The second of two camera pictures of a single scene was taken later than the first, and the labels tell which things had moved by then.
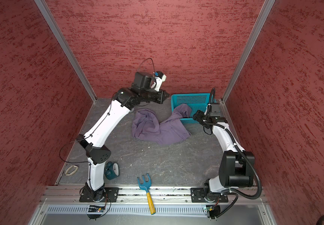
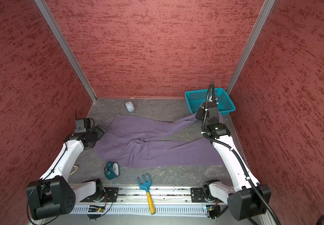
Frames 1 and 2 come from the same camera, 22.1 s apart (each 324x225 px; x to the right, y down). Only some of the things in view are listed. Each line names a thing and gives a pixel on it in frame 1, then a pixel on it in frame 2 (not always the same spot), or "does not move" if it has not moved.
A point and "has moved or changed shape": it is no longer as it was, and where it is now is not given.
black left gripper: [162, 98] → [100, 131]
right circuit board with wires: [214, 211] does not move
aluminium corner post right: [263, 14] does not move
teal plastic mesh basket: [198, 101] → [195, 100]
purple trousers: [145, 125] has moved or changed shape
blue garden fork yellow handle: [146, 185] does not move
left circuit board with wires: [95, 208] does not move
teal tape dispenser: [111, 170] does not move
